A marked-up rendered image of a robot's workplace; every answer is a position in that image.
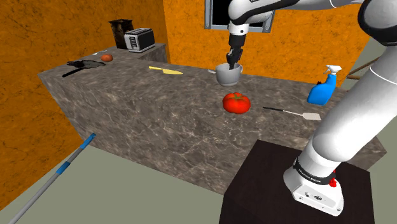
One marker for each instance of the orange round fruit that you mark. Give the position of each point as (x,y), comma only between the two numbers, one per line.
(106,57)

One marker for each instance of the silver toaster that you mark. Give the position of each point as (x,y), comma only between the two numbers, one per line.
(139,39)

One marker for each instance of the yellow knife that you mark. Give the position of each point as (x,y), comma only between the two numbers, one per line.
(169,71)

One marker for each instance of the grey pole with blue bands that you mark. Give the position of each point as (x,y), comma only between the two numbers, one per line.
(46,183)

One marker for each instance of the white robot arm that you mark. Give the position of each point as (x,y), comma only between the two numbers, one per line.
(347,124)

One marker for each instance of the brown wooden stick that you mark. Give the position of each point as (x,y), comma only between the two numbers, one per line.
(361,69)

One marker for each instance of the grey cup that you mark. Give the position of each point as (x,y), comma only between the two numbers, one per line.
(228,77)

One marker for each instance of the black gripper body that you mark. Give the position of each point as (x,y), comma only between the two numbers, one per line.
(234,49)

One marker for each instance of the dark robot stand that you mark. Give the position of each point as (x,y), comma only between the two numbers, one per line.
(266,192)

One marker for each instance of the grey-framed dark window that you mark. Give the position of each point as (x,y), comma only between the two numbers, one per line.
(217,14)

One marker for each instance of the black frying pan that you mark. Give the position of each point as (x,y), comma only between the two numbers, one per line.
(85,64)

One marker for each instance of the blue spray bottle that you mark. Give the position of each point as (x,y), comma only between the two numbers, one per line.
(322,92)

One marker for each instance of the red tomato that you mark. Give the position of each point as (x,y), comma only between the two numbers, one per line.
(236,103)

